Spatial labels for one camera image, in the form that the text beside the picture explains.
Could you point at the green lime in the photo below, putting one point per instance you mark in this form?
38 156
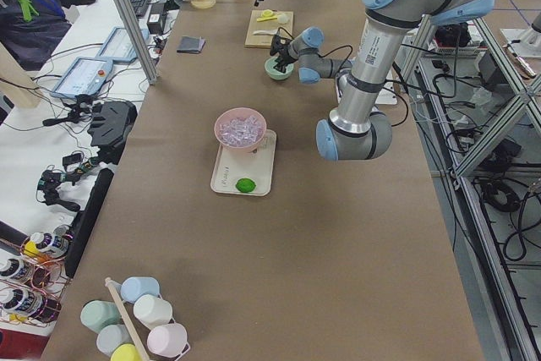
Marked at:
245 185

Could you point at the green plastic cup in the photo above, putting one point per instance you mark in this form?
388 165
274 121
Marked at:
97 314

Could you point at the white half egg shape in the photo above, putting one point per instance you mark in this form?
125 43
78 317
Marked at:
282 19

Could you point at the pink bowl of ice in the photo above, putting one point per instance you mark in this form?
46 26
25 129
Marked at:
240 129

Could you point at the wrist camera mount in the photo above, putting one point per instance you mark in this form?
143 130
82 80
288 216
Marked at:
279 45

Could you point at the aluminium frame post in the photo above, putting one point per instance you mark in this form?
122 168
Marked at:
131 24

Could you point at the seated person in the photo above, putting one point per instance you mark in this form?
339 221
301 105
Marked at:
32 29

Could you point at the bamboo cutting board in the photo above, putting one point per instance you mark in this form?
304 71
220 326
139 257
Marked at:
264 24

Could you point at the grey plastic cup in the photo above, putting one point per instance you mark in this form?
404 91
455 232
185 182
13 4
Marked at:
111 337

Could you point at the teach pendant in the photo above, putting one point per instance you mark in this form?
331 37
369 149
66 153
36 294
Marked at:
118 47
84 77

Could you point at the yellow plastic cup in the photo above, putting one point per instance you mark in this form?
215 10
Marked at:
125 352

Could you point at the white plastic cup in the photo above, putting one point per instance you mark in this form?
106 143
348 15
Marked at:
152 311

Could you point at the copper wire bottle basket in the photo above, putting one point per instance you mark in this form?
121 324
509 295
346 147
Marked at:
32 277

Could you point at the blue plastic cup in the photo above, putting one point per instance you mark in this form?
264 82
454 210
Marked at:
135 287

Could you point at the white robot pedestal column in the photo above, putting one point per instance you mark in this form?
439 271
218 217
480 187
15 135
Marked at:
385 97

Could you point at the mint green ceramic bowl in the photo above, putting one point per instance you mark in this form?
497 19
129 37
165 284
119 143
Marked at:
276 74

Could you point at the cream plastic tray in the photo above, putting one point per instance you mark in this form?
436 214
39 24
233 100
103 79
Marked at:
257 165

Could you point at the white ceramic spoon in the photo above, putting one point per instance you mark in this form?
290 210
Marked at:
265 32

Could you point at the upper teach pendant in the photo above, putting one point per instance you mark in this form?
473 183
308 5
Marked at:
118 47

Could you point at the lower teach pendant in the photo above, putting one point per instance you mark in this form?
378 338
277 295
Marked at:
84 77

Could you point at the pink plastic cup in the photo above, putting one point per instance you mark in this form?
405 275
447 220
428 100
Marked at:
169 340

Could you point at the grey folded cloth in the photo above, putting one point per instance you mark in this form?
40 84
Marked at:
192 45

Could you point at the cup holder rack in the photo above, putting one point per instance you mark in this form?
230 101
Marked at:
137 331

